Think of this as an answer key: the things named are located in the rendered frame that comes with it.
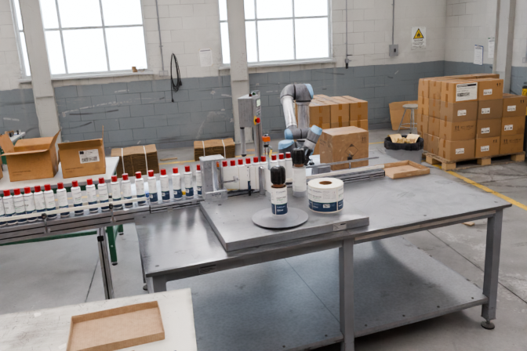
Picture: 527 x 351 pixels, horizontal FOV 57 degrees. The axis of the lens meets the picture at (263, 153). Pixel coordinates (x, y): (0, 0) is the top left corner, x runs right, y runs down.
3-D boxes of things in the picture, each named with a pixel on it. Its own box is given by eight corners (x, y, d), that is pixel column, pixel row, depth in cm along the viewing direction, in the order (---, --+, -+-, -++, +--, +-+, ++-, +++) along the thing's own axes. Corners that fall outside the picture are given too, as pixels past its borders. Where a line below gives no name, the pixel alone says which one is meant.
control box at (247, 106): (239, 127, 315) (237, 98, 310) (247, 122, 331) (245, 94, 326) (254, 127, 312) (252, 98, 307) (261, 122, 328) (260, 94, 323)
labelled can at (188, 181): (187, 198, 307) (183, 167, 302) (185, 196, 311) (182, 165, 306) (194, 197, 308) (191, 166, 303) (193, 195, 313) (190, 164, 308)
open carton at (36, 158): (-1, 187, 389) (-10, 142, 380) (16, 170, 439) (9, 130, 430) (59, 181, 398) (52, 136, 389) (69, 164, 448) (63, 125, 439)
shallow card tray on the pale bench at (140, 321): (67, 361, 168) (65, 352, 168) (71, 323, 191) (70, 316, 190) (165, 339, 178) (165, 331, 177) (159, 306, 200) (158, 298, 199)
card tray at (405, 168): (393, 179, 341) (393, 173, 340) (374, 170, 365) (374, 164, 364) (430, 173, 349) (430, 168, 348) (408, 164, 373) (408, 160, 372)
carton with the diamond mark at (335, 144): (332, 171, 361) (332, 135, 355) (319, 163, 384) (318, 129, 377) (368, 165, 370) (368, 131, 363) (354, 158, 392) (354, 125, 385)
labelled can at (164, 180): (162, 202, 302) (159, 171, 297) (161, 200, 307) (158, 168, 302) (171, 200, 304) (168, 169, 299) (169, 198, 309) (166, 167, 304)
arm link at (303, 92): (292, 155, 372) (291, 84, 363) (311, 154, 374) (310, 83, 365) (296, 158, 360) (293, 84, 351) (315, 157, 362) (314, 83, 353)
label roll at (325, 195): (328, 198, 293) (328, 175, 290) (350, 208, 277) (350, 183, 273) (301, 206, 283) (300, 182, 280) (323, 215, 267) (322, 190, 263)
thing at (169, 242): (145, 277, 222) (145, 273, 222) (127, 187, 361) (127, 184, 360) (511, 207, 284) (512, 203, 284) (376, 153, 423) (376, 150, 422)
